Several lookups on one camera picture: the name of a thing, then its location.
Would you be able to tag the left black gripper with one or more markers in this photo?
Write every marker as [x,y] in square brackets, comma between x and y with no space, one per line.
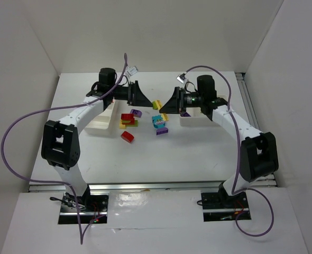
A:
[131,93]

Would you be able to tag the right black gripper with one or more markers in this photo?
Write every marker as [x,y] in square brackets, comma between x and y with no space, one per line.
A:
[181,98]

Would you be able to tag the red green yellow lego stack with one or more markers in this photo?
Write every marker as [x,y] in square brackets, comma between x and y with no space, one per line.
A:
[157,106]

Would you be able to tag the red curved lego brick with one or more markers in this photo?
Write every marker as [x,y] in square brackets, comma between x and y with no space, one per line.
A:
[128,137]

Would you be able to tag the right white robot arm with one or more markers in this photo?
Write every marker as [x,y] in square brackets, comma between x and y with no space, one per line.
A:
[219,111]

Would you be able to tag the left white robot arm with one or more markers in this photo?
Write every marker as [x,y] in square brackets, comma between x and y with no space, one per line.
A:
[60,143]

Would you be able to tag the purple printed lego brick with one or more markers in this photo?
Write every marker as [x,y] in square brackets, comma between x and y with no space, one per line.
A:
[136,113]

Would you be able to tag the teal character lego figure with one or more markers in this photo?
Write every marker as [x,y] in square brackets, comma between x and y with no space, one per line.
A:
[158,122]

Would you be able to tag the red yellow green lego pile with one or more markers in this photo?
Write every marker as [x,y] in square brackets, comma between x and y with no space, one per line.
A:
[127,120]

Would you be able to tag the purple curved lego base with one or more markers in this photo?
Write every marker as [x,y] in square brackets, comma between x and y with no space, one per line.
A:
[161,131]

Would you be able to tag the left white divided tray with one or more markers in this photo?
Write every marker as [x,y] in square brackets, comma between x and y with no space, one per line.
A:
[102,124]

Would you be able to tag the aluminium rail right side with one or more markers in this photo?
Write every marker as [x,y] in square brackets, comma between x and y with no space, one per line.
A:
[253,121]

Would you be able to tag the aluminium rail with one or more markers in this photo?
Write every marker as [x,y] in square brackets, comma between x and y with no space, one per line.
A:
[130,186]
[253,121]

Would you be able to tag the aluminium rail front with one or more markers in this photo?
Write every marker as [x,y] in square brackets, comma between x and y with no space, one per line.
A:
[130,186]

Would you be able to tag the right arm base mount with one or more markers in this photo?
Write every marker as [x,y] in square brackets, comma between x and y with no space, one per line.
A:
[217,206]

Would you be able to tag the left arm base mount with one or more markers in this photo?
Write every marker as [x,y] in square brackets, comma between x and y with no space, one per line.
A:
[92,208]

